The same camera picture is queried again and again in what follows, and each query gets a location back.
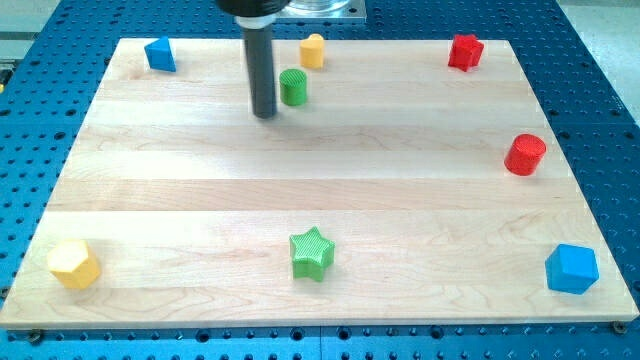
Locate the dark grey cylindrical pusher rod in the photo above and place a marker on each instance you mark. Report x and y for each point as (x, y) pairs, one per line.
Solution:
(260, 67)

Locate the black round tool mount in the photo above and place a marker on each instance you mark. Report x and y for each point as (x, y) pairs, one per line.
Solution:
(253, 13)

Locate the yellow hexagon block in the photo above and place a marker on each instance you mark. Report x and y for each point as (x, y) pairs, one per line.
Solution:
(74, 264)

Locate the red cylinder block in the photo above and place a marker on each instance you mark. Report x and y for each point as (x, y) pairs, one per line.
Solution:
(525, 154)

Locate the red star block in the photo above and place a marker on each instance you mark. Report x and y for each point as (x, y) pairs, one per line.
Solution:
(465, 52)

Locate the light wooden board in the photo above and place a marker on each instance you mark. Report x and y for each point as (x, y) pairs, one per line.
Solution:
(188, 200)

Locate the blue cube block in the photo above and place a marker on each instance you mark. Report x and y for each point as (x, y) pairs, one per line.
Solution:
(571, 269)

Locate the green star block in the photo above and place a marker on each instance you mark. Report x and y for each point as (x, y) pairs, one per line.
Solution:
(311, 254)

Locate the yellow heart block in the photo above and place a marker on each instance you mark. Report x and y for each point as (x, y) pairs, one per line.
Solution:
(311, 51)

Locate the green cylinder block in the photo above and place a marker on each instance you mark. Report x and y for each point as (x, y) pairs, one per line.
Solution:
(293, 87)

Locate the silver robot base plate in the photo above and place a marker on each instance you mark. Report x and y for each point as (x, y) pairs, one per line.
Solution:
(320, 11)

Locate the blue perforated table plate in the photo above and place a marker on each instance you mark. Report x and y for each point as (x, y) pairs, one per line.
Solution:
(50, 92)

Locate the blue triangle block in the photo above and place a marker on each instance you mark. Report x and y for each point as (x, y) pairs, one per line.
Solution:
(159, 55)

